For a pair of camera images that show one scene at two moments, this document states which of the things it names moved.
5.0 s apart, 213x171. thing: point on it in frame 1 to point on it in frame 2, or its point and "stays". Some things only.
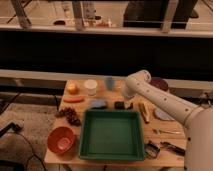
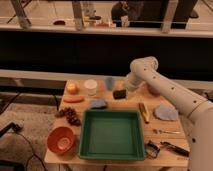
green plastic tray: [111, 134] stays
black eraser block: [119, 105] to [119, 94]
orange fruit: [73, 88] stays
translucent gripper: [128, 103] to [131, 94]
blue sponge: [97, 104] stays
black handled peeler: [175, 149] stays
